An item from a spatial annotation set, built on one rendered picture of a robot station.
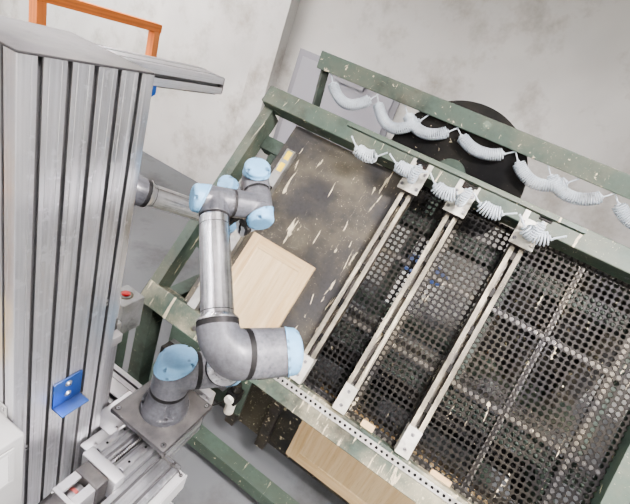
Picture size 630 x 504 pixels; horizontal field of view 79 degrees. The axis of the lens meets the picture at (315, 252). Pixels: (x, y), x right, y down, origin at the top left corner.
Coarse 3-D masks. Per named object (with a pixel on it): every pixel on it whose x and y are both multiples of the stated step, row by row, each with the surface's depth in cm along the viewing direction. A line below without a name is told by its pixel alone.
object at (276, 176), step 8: (280, 160) 200; (288, 160) 199; (288, 168) 202; (272, 176) 199; (280, 176) 199; (272, 184) 198; (272, 192) 200; (232, 240) 195; (240, 240) 197; (232, 248) 194; (192, 296) 193; (192, 304) 192
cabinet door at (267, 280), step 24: (264, 240) 194; (240, 264) 194; (264, 264) 192; (288, 264) 189; (240, 288) 191; (264, 288) 189; (288, 288) 187; (240, 312) 189; (264, 312) 186; (288, 312) 185
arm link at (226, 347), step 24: (192, 192) 96; (216, 192) 96; (216, 216) 94; (216, 240) 91; (216, 264) 89; (216, 288) 87; (216, 312) 84; (216, 336) 82; (240, 336) 84; (216, 360) 82; (240, 360) 82
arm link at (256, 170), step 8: (248, 160) 106; (256, 160) 106; (264, 160) 107; (248, 168) 104; (256, 168) 105; (264, 168) 105; (248, 176) 105; (256, 176) 104; (264, 176) 105; (248, 184) 105
